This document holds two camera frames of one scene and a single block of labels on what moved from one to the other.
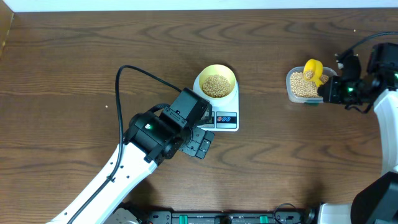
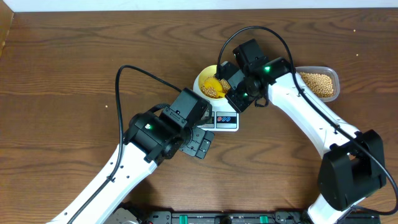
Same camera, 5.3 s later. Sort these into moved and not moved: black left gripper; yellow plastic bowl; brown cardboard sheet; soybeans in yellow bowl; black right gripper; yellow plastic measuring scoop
Moved: yellow plastic measuring scoop; black right gripper
Not moved: soybeans in yellow bowl; yellow plastic bowl; brown cardboard sheet; black left gripper
